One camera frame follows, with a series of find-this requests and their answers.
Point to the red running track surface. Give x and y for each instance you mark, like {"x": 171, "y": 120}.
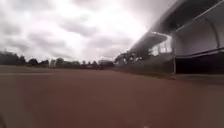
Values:
{"x": 110, "y": 100}

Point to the row of trees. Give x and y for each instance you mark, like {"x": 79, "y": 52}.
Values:
{"x": 50, "y": 62}

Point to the grandstand building with roof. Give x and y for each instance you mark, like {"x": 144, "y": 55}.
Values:
{"x": 186, "y": 43}

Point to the grass field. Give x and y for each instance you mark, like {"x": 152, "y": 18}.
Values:
{"x": 30, "y": 69}

